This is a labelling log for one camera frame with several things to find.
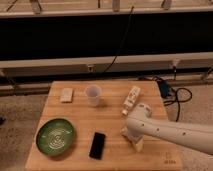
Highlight white plastic bottle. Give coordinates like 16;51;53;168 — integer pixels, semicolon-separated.
122;86;141;115

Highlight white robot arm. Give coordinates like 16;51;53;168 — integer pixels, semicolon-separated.
122;103;213;155

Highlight green patterned plate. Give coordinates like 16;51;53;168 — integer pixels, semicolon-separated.
36;118;76;157

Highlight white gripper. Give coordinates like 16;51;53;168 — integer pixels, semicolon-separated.
121;127;143;152

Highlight black smartphone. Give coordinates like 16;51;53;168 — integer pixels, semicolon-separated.
89;132;106;159

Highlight black hanging cable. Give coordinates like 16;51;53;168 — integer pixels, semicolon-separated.
101;5;135;74

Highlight black cable on floor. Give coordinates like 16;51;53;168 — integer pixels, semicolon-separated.
138;75;194;122

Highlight wooden cutting board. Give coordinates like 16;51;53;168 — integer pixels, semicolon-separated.
25;81;182;171

